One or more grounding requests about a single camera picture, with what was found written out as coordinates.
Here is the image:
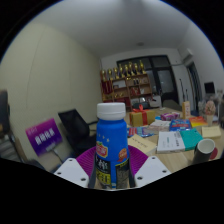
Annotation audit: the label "teal notebook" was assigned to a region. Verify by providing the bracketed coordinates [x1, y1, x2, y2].
[179, 128, 204, 152]

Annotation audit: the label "wooden shelf unit with trophies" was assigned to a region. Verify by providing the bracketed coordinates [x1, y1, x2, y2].
[99, 59, 154, 112]

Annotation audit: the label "purple sign board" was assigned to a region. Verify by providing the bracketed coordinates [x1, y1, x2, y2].
[25, 117, 63, 157]

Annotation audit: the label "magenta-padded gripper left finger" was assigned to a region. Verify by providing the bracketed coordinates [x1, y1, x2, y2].
[53, 145, 98, 190]

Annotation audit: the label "blue white-capped drink bottle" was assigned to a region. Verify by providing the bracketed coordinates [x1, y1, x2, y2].
[94, 102, 131, 191]

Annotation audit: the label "colourful magazine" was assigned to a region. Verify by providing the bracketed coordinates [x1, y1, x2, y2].
[126, 125, 154, 138]

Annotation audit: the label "flat round red coaster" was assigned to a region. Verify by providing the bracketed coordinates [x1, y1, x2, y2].
[209, 147, 219, 160]

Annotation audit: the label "black tripod stand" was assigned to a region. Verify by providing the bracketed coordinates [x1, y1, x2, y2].
[179, 78, 189, 103]

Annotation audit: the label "pink flowers in white pot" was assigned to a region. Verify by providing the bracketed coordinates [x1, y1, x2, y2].
[203, 99, 217, 127]

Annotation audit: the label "pale yellow notepad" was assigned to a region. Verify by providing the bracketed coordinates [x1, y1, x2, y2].
[201, 125, 222, 139]

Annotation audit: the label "black office chair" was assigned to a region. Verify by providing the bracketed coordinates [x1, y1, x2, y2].
[57, 108, 99, 158]

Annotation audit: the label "orange book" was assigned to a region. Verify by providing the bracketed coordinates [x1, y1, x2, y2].
[188, 115, 208, 128]

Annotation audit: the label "black cup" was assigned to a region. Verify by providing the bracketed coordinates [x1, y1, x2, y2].
[192, 138, 217, 165]

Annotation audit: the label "blue packet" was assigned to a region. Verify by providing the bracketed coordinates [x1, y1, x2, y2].
[168, 118, 193, 132]

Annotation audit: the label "small upright orange box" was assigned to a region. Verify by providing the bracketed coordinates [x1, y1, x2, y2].
[181, 100, 192, 120]

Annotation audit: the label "silver ribbed suitcase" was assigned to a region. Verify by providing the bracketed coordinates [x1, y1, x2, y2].
[0, 134, 26, 163]

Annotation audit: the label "yellow gift box, red ribbon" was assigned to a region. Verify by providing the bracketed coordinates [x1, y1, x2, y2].
[129, 104, 158, 128]

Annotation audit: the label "beige envelope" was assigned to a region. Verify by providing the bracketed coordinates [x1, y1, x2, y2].
[127, 133, 158, 156]

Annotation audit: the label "pink box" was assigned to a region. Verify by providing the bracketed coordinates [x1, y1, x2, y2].
[160, 111, 181, 121]

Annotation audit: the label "black computer monitor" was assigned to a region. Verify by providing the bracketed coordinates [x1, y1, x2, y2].
[203, 81, 216, 95]

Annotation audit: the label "white paper booklet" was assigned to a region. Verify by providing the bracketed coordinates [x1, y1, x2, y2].
[156, 130, 186, 154]

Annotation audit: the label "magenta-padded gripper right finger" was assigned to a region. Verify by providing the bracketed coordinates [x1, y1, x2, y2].
[127, 144, 172, 189]

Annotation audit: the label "white wall air conditioner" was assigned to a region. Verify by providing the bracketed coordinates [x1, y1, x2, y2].
[181, 48, 195, 63]

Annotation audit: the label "white packet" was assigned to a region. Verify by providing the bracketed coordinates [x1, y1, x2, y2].
[147, 119, 172, 132]

